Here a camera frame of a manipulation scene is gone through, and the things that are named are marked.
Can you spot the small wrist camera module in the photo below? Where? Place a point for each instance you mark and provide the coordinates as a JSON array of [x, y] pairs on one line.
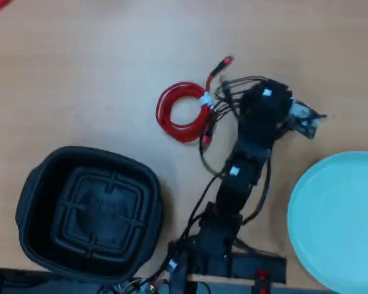
[[305, 121]]

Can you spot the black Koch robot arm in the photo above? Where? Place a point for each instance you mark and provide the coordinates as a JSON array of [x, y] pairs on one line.
[[239, 183]]

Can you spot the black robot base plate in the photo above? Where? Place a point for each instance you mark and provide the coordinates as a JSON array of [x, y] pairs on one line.
[[257, 263]]

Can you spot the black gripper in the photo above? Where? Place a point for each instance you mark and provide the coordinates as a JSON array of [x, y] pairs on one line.
[[266, 104]]

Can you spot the robot controller circuit board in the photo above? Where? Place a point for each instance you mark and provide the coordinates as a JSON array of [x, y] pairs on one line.
[[141, 286]]

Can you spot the light blue round plate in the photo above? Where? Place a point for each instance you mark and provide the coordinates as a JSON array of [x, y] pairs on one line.
[[340, 220]]

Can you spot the black square plastic bowl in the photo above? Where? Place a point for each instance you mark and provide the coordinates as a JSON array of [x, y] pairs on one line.
[[89, 208]]

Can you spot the red table clamp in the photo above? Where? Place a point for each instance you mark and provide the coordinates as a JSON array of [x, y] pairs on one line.
[[262, 280]]

